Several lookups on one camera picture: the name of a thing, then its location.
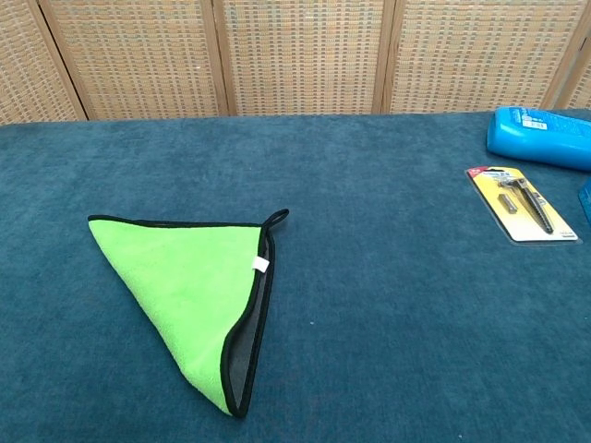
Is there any blue velvet table cover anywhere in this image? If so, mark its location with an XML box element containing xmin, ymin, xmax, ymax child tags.
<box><xmin>0</xmin><ymin>109</ymin><xmax>591</xmax><ymax>443</ymax></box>

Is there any blue cookie box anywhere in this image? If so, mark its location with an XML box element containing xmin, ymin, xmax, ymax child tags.
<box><xmin>576</xmin><ymin>179</ymin><xmax>591</xmax><ymax>223</ymax></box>

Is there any razor in yellow blister pack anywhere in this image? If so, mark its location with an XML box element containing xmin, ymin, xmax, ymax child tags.
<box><xmin>464</xmin><ymin>165</ymin><xmax>580</xmax><ymax>245</ymax></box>

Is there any grey and green microfiber cloth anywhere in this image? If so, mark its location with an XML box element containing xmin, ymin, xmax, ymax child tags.
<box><xmin>87</xmin><ymin>208</ymin><xmax>291</xmax><ymax>419</ymax></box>

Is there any blue detergent bottle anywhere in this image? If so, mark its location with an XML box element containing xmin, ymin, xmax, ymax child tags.
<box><xmin>486</xmin><ymin>105</ymin><xmax>591</xmax><ymax>173</ymax></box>

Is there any woven bamboo folding screen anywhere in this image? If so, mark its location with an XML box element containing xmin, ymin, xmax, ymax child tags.
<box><xmin>0</xmin><ymin>0</ymin><xmax>591</xmax><ymax>126</ymax></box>

